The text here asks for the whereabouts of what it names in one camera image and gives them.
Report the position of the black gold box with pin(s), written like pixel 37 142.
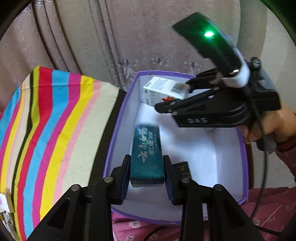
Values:
pixel 183 169

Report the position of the teal toothpaste box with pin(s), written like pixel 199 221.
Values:
pixel 147 169

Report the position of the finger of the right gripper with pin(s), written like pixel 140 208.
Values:
pixel 205 80
pixel 222 100

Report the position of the person right hand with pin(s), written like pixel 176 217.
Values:
pixel 279 122

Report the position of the black tracker with green light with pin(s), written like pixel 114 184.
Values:
pixel 213 44

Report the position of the white box with child figure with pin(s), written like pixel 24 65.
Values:
pixel 160 89

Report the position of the striped colourful bed cloth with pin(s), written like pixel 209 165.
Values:
pixel 51 130

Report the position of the purple-rimmed white storage box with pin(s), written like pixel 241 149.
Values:
pixel 214 157

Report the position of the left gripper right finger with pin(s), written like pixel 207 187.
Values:
pixel 178 188

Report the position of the small white side box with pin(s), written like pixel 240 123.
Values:
pixel 7 208

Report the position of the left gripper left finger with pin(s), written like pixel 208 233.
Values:
pixel 118 182

